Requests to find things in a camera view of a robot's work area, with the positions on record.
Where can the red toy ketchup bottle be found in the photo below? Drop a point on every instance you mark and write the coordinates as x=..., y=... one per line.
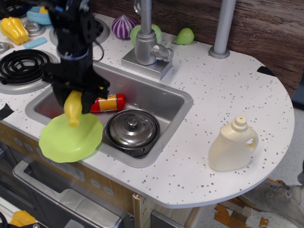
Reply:
x=114, y=102

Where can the steel pot with lid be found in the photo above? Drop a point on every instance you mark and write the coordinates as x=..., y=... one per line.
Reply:
x=133, y=130

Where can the black far stove burner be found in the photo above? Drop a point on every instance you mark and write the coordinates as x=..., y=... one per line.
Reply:
x=12, y=8

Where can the light green plastic plate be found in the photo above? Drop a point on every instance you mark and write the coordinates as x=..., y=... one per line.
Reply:
x=62, y=143

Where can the silver toy faucet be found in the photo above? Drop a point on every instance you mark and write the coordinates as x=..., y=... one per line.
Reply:
x=147, y=57

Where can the grey sneaker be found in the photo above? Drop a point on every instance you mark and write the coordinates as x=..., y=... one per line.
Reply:
x=277, y=197

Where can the yellow toy bell pepper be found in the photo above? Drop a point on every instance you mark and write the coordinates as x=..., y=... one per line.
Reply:
x=14, y=29

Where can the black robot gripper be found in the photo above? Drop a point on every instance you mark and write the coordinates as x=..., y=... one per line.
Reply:
x=75, y=73

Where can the black rear stove burner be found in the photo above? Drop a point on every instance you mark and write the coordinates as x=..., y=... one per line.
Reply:
x=104, y=34

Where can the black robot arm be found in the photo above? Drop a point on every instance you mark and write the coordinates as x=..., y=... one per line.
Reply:
x=76, y=30

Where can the grey metal pole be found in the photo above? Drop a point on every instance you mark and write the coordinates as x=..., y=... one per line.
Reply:
x=220, y=48

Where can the yellow toy banana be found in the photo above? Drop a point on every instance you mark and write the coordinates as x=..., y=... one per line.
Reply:
x=73, y=108

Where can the yellow object bottom left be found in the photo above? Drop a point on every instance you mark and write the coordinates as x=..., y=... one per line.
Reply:
x=22, y=218

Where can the yellow toy corn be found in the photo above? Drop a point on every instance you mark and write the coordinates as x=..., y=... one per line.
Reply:
x=43, y=10

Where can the black front stove burner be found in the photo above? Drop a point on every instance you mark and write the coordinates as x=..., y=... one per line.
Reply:
x=23, y=67

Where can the cream plastic detergent jug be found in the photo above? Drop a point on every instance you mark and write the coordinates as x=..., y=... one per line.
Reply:
x=233, y=147

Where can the light blue toy handle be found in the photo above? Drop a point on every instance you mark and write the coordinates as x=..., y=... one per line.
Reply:
x=35, y=43

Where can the green toy cup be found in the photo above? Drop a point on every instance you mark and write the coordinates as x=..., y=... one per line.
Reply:
x=137, y=28

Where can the purple striped toy onion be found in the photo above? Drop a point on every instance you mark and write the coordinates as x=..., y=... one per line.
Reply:
x=122, y=26

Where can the silver stove knob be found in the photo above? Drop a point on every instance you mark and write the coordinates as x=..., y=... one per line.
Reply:
x=35, y=29

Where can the black stove burner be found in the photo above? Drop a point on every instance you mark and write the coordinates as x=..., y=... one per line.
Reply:
x=23, y=67
x=104, y=34
x=12, y=8

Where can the light blue plastic bowl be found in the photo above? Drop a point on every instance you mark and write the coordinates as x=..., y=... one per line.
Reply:
x=34, y=16

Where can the green toy pear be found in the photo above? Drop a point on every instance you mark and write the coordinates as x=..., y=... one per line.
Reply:
x=184, y=37

